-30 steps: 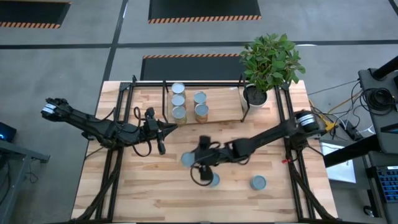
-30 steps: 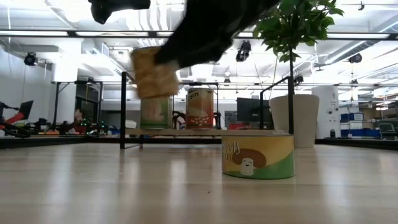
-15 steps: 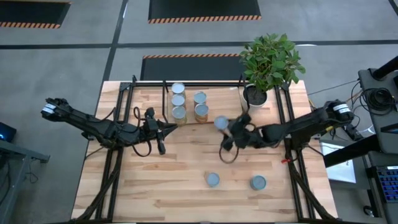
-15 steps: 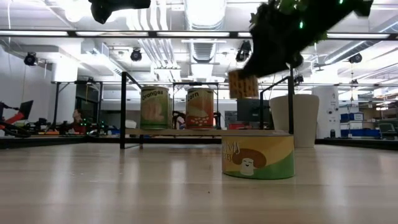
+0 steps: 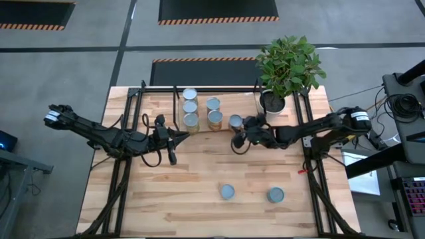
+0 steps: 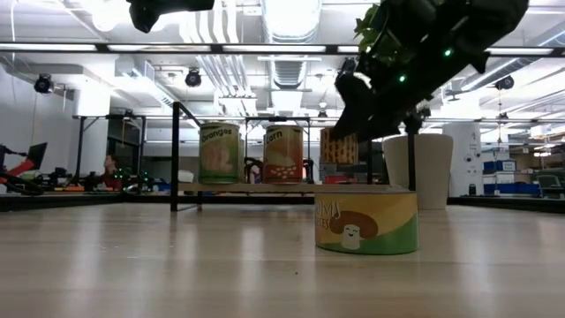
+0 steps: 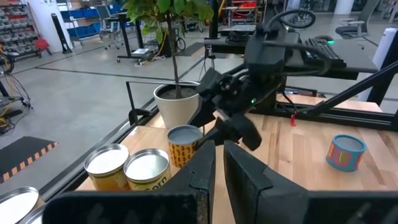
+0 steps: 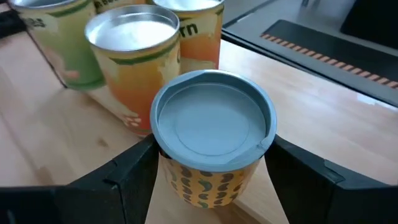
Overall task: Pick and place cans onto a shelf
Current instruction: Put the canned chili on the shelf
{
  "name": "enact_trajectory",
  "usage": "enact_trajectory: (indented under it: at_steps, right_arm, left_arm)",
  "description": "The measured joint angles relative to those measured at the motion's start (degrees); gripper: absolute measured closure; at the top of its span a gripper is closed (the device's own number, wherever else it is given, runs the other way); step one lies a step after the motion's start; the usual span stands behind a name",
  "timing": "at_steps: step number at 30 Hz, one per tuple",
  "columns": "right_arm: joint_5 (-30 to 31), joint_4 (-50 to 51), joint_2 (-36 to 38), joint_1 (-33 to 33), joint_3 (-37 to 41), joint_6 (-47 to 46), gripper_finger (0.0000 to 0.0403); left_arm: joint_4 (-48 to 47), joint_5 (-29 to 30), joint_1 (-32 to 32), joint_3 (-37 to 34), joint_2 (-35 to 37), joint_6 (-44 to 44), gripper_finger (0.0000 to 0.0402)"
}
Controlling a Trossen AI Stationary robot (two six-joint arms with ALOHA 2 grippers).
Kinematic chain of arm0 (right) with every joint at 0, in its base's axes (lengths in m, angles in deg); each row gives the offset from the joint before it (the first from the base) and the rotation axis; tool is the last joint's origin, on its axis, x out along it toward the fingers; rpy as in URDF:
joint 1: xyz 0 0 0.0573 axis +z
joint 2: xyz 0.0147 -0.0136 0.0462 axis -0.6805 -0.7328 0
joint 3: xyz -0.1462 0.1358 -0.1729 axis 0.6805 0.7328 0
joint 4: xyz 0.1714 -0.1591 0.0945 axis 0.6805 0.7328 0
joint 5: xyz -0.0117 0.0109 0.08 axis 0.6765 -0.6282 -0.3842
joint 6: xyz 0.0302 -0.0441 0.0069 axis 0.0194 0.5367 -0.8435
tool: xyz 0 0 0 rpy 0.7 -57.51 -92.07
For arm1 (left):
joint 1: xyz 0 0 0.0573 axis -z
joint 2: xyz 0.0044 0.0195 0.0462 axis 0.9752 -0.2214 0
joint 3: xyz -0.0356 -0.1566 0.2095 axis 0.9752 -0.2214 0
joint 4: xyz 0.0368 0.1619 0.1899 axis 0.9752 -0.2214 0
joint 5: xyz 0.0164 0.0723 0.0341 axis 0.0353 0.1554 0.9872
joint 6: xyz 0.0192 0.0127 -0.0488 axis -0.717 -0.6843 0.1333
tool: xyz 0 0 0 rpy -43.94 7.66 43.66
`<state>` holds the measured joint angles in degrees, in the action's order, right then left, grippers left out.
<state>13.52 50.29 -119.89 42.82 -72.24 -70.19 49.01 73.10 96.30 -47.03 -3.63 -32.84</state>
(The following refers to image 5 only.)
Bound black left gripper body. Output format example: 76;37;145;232
153;114;171;147

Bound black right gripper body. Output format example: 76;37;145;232
247;114;278;149

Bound green can labelled Oranges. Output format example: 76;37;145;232
183;112;201;135

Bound orange red can labelled Green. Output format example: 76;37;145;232
183;100;199;116

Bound red can labelled Corn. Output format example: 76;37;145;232
207;110;224;132

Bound tin can with tan label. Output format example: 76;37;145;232
205;96;222;112

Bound light green tin can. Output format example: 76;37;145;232
183;87;199;102

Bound short can with mushroom picture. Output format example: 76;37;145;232
219;183;236;201

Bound wooden shelf board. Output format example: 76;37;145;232
177;92;261;134

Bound white plant pot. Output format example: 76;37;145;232
258;89;287;117

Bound black mat with hazard stripe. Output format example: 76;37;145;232
0;0;76;32
157;0;280;27
149;56;265;88

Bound green leafy plant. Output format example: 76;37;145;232
255;35;327;100

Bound white paper sheet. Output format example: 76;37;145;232
341;149;382;197

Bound black slanted beam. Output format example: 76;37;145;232
345;142;408;180

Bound grey equipment cart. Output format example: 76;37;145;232
381;59;425;166

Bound grey side desk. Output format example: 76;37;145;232
0;148;54;230

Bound grey keyboard desk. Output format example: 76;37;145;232
386;164;425;239

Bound dark device with blue light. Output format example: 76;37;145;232
0;129;19;153

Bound backlit keyboard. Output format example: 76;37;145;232
400;177;425;218

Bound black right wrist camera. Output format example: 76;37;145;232
231;134;246;149

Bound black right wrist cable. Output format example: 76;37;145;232
230;145;252;156

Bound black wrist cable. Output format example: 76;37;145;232
230;145;252;156
139;145;163;168

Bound black frame wooden shelf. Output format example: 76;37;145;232
172;78;267;137

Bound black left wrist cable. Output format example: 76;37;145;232
139;145;163;168

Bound black aluminium rig frame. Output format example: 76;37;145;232
76;79;363;238

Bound thin black floor cable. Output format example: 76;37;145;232
327;84;385;103

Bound coiled black cable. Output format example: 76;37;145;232
386;92;425;124

